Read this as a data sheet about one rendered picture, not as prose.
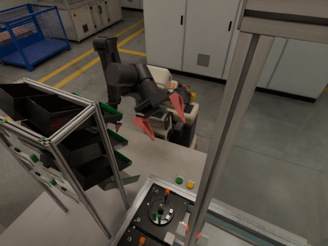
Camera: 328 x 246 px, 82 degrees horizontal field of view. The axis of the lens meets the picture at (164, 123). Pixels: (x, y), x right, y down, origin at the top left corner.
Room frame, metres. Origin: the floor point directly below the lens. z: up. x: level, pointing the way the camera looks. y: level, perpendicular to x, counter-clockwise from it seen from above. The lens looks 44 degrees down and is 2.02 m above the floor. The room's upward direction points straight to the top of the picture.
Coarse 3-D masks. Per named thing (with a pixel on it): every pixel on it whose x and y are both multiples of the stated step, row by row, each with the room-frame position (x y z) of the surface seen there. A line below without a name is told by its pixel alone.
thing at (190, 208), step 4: (188, 208) 0.43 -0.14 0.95; (192, 208) 0.43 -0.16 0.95; (188, 212) 0.43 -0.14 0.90; (184, 216) 0.40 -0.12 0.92; (188, 216) 0.40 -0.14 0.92; (184, 220) 0.38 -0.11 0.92; (136, 228) 0.34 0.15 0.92; (144, 232) 0.31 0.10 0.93; (148, 236) 0.30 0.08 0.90; (152, 236) 0.29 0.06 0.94; (156, 240) 0.28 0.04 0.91; (176, 240) 0.28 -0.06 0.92; (164, 244) 0.26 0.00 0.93; (176, 244) 0.26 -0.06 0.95; (180, 244) 0.27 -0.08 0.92
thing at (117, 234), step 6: (144, 186) 0.55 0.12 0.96; (150, 186) 0.55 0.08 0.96; (144, 192) 0.52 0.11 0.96; (138, 198) 0.48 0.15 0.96; (132, 204) 0.45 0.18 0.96; (138, 204) 0.45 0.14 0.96; (132, 210) 0.42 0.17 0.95; (126, 216) 0.38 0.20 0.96; (132, 216) 0.38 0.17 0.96; (126, 222) 0.35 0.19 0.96; (120, 228) 0.32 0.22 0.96; (114, 234) 0.30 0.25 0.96; (120, 234) 0.30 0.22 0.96; (144, 234) 0.31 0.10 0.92; (114, 240) 0.27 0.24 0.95
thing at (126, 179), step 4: (120, 172) 0.61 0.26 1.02; (124, 172) 0.63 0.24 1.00; (124, 176) 0.58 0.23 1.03; (128, 176) 0.59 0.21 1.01; (132, 176) 0.55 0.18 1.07; (136, 176) 0.57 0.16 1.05; (104, 180) 0.49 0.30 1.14; (108, 180) 0.50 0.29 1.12; (112, 180) 0.51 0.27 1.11; (124, 180) 0.51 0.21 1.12; (128, 180) 0.53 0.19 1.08; (132, 180) 0.55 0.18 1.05; (136, 180) 0.57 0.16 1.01; (100, 184) 0.45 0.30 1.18; (104, 184) 0.46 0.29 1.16; (108, 184) 0.44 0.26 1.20; (112, 184) 0.45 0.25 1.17; (116, 184) 0.47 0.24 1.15; (124, 184) 0.50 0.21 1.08; (104, 188) 0.43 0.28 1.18; (108, 188) 0.43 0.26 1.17; (112, 188) 0.45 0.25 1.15
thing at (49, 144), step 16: (32, 80) 0.59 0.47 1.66; (64, 96) 0.50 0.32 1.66; (96, 112) 0.44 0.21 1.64; (16, 128) 0.35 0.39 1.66; (48, 144) 0.30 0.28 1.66; (64, 160) 0.31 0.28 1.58; (112, 160) 0.45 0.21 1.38; (32, 176) 0.44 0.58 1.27; (64, 176) 0.30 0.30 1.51; (48, 192) 0.44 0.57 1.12; (80, 192) 0.30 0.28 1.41; (64, 208) 0.45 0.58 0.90; (128, 208) 0.45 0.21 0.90
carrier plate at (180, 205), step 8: (152, 184) 0.56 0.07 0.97; (152, 192) 0.51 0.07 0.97; (160, 192) 0.51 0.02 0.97; (144, 200) 0.47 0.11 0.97; (152, 200) 0.47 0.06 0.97; (176, 200) 0.47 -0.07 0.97; (184, 200) 0.47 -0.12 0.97; (144, 208) 0.42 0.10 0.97; (176, 208) 0.42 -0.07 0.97; (184, 208) 0.42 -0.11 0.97; (136, 216) 0.38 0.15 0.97; (144, 216) 0.38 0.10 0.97; (176, 216) 0.38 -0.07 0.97; (136, 224) 0.34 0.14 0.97; (144, 224) 0.34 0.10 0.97; (152, 224) 0.34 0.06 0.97; (168, 224) 0.34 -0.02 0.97; (176, 224) 0.34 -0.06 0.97; (152, 232) 0.30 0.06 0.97; (160, 232) 0.30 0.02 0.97; (160, 240) 0.27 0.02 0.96
